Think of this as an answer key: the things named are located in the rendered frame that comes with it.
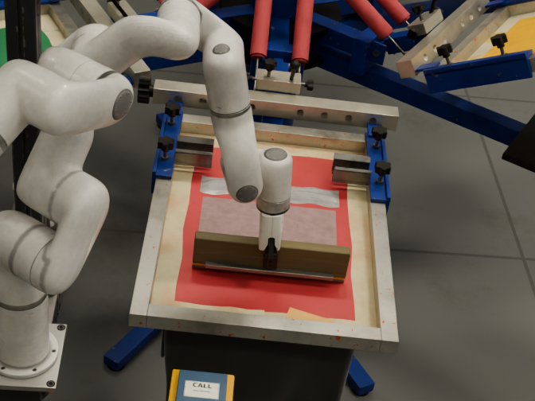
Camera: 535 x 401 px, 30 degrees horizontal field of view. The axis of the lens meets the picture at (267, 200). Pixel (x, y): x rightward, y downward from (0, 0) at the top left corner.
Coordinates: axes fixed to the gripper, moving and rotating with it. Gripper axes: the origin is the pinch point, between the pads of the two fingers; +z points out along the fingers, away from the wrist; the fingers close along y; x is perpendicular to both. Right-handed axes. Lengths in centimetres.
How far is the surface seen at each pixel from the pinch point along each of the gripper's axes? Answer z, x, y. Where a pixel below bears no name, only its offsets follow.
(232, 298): 5.1, -8.1, 9.3
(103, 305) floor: 95, -57, -82
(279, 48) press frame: -6, 1, -89
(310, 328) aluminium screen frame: 2.9, 9.3, 20.1
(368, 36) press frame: -4, 28, -103
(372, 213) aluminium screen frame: 3.4, 25.2, -22.3
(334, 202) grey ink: 6.2, 16.2, -29.8
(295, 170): 5.4, 6.1, -42.0
